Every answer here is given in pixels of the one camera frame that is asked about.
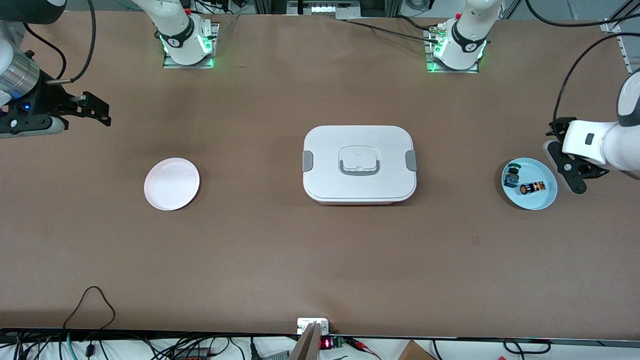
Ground white lunch box grey clips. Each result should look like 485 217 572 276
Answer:
302 125 418 206

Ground brown cardboard box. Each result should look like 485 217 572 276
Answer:
397 340 437 360

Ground light blue round plate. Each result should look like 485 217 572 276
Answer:
501 157 558 211

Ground pale pink round plate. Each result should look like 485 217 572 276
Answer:
144 157 201 212

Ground white power strip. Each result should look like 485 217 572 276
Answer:
287 0 362 17

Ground small white socket block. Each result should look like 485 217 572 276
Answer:
297 318 330 335

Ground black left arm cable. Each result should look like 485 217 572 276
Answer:
552 32 640 132

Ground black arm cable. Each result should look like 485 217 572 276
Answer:
552 32 640 132
22 0 97 85

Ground green push-button switch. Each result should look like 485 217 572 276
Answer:
503 162 523 189

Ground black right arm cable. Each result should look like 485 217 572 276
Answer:
22 0 97 85

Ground aluminium frame profile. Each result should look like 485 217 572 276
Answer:
599 0 640 103

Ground black coiled cable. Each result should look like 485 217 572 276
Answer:
502 338 552 356

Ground black looped cable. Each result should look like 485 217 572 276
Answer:
62 286 117 351

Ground thin black table cable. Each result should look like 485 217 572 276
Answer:
344 18 442 42

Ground red wire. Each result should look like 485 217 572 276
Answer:
344 337 382 360

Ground grey metal post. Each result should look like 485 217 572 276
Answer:
289 322 322 360

